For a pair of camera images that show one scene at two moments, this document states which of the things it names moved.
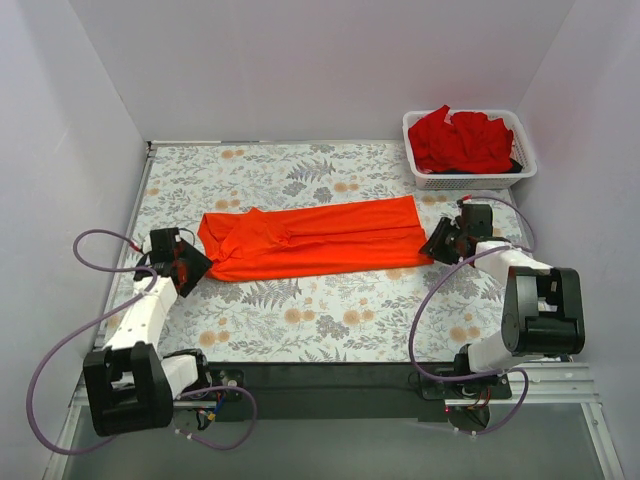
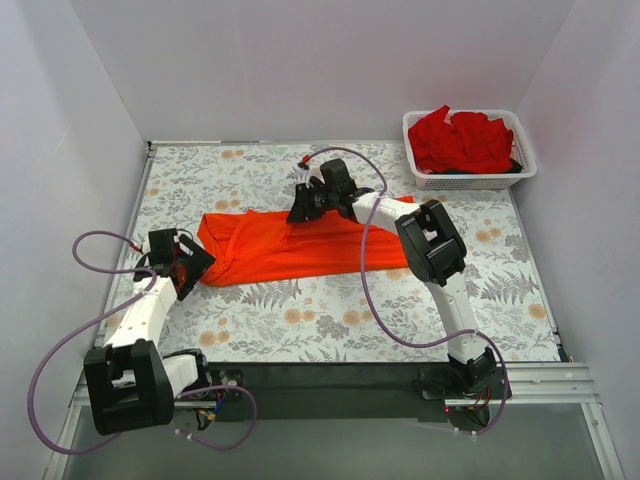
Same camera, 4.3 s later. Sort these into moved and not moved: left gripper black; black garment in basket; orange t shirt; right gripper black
Moved: right gripper black
Not moved: black garment in basket; left gripper black; orange t shirt
